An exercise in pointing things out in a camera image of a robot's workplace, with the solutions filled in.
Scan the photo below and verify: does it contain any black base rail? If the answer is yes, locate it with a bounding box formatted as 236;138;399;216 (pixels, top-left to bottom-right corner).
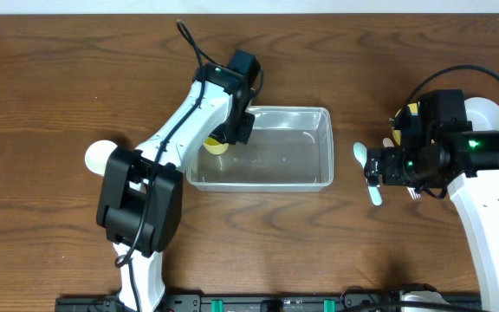
54;285;484;312

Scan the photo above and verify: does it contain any clear plastic storage container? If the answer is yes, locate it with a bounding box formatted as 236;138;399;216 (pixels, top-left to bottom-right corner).
186;106;334;192

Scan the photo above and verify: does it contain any yellow plastic cup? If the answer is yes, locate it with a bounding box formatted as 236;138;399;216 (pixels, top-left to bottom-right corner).
203;137;229;155

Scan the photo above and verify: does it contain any white plastic cup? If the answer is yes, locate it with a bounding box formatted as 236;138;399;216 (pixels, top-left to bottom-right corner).
84;140;118;176

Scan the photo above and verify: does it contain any grey plastic bowl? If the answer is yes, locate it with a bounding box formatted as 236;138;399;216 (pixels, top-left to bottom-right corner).
464;97;499;132

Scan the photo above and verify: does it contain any white plastic fork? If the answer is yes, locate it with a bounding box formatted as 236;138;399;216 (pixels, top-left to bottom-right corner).
382;138;420;200

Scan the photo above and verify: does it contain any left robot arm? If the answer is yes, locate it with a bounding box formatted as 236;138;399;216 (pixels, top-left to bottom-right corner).
84;63;264;311

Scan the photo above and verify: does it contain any mint green plastic spoon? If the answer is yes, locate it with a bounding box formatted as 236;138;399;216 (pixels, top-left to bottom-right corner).
353;141;384;207

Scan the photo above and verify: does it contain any yellow plastic bowl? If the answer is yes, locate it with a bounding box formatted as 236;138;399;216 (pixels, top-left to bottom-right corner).
391;103;421;147

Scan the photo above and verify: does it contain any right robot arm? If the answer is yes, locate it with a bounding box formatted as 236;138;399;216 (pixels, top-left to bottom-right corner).
363;89;499;311

